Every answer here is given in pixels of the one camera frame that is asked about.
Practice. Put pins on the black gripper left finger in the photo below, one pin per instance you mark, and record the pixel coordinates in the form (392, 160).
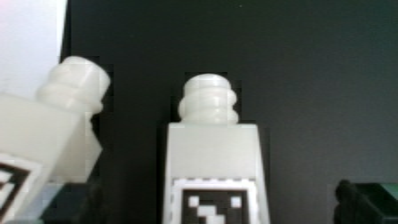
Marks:
(76, 206)

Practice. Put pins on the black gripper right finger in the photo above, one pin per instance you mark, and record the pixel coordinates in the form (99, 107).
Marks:
(367, 203)

